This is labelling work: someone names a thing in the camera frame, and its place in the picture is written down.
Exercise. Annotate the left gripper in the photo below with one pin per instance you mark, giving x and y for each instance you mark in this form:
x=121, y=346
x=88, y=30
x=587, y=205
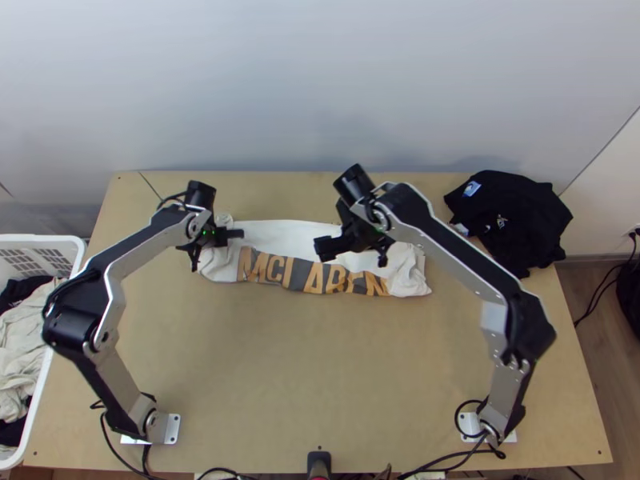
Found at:
x=214, y=239

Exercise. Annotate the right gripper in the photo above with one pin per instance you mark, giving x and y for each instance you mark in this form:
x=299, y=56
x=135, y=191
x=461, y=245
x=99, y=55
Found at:
x=340, y=245

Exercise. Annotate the white t-shirt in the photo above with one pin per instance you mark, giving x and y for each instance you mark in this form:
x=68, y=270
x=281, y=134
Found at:
x=280, y=235

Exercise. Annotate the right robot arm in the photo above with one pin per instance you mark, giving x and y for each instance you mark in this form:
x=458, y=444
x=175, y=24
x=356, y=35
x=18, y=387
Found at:
x=450, y=250

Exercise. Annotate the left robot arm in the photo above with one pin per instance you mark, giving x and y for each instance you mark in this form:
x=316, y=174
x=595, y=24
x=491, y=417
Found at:
x=135, y=250

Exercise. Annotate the pile of folded clothes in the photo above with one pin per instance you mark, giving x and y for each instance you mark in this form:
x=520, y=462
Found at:
x=510, y=220

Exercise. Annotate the white laundry basket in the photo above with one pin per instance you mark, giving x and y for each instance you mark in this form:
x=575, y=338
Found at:
x=45, y=250

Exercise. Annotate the heap of clothes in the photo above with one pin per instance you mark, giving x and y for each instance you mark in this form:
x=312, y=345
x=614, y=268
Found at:
x=17, y=325

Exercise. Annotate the white wall socket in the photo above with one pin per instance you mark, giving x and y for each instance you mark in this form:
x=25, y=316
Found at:
x=632, y=233

